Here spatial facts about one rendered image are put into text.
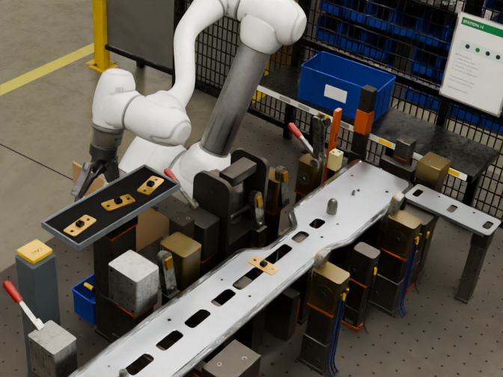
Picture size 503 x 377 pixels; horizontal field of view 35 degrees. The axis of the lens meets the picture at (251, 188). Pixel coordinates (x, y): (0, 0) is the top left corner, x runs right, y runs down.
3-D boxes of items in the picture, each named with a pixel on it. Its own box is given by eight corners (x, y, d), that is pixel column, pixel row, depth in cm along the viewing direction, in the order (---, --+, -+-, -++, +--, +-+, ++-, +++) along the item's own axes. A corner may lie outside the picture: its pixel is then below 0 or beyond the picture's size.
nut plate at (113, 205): (107, 212, 204) (107, 208, 204) (100, 204, 207) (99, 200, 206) (135, 201, 209) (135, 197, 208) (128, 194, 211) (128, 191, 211)
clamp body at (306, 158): (302, 256, 269) (315, 168, 249) (278, 243, 274) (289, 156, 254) (312, 247, 274) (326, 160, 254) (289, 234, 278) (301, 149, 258)
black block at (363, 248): (364, 339, 240) (382, 264, 223) (337, 323, 244) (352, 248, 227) (373, 329, 243) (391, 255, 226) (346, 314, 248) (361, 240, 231)
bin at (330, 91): (370, 125, 278) (376, 92, 271) (296, 97, 291) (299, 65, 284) (390, 108, 290) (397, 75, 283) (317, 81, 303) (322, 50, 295)
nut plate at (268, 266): (280, 268, 216) (280, 265, 215) (271, 276, 213) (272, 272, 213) (255, 255, 220) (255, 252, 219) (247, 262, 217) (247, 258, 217)
